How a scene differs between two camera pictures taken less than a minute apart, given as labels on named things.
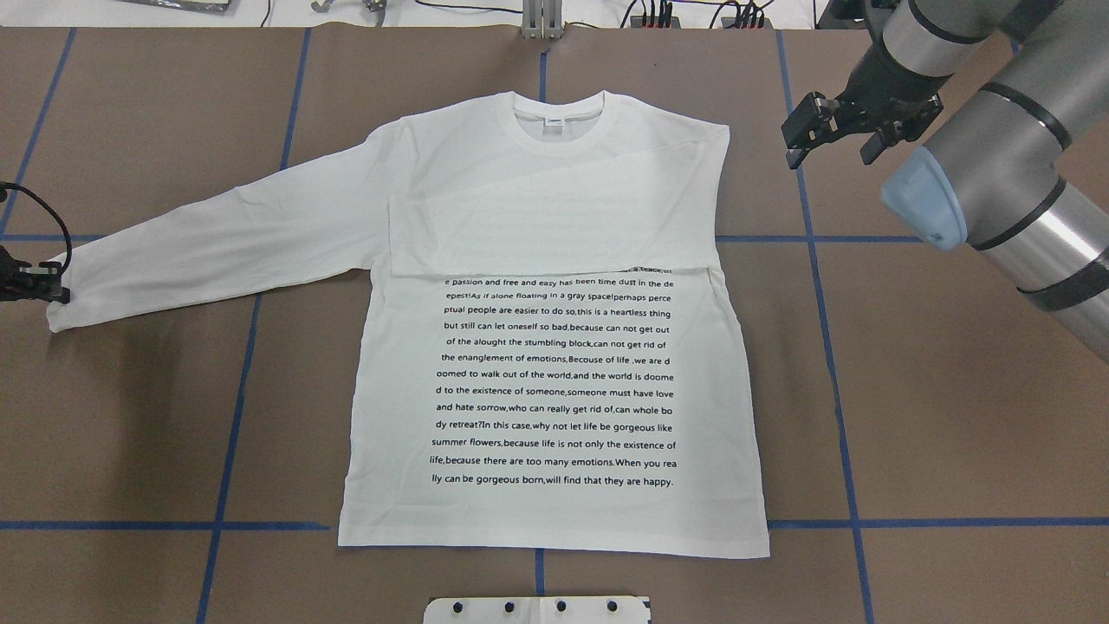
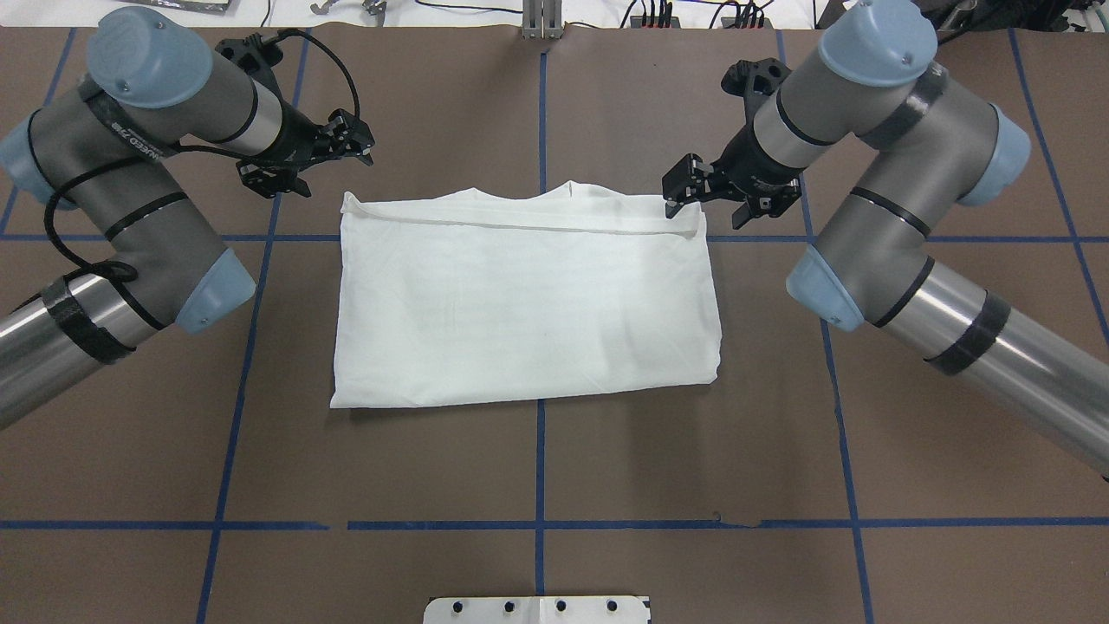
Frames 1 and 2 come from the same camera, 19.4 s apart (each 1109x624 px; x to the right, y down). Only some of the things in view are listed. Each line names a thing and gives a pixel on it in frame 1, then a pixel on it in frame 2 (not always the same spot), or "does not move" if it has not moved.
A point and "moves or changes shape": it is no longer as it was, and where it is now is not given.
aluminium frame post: [541, 20] does not move
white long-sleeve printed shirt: [542, 367] moves or changes shape
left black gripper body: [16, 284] to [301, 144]
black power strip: [666, 22] does not move
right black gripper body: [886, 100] to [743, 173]
